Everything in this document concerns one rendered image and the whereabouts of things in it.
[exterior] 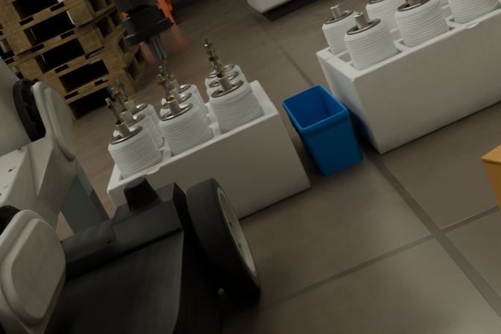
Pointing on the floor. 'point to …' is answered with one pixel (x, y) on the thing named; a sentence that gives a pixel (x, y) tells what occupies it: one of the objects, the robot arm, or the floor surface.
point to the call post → (83, 204)
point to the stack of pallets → (65, 30)
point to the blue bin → (323, 129)
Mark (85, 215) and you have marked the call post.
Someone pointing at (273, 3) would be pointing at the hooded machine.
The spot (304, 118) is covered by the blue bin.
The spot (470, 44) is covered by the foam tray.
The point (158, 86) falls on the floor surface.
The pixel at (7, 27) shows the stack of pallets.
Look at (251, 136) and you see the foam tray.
